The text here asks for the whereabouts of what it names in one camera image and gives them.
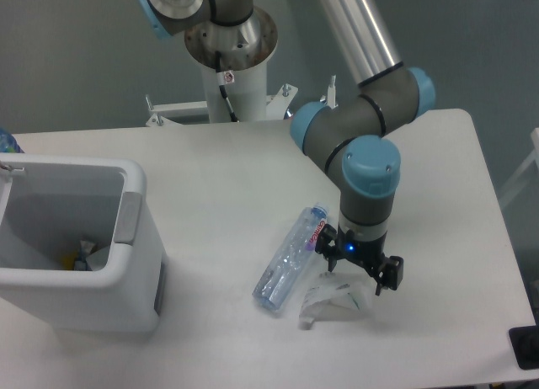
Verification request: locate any white plastic trash can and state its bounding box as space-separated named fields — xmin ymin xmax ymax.
xmin=1 ymin=153 xmax=166 ymax=332

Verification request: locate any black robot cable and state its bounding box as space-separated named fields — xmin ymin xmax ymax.
xmin=213 ymin=50 xmax=241 ymax=124

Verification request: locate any white paper wrapper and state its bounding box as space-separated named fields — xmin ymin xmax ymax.
xmin=298 ymin=272 xmax=374 ymax=330

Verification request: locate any trash inside can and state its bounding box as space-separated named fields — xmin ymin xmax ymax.
xmin=59 ymin=240 xmax=111 ymax=271

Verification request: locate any blue bottle behind trash can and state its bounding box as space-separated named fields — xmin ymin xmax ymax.
xmin=0 ymin=128 xmax=24 ymax=153

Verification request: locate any clear plastic water bottle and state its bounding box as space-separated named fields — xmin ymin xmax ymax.
xmin=252 ymin=203 xmax=328 ymax=313

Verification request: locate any white frame at right edge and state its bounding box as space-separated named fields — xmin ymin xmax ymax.
xmin=498 ymin=128 xmax=538 ymax=210

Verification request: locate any black device at table edge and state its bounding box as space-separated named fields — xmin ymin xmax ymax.
xmin=509 ymin=325 xmax=538 ymax=370

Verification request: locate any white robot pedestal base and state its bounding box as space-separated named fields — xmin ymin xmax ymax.
xmin=144 ymin=8 xmax=338 ymax=128

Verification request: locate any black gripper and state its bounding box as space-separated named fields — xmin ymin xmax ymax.
xmin=315 ymin=224 xmax=404 ymax=296

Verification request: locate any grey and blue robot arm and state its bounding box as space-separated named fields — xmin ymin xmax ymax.
xmin=137 ymin=0 xmax=435 ymax=290

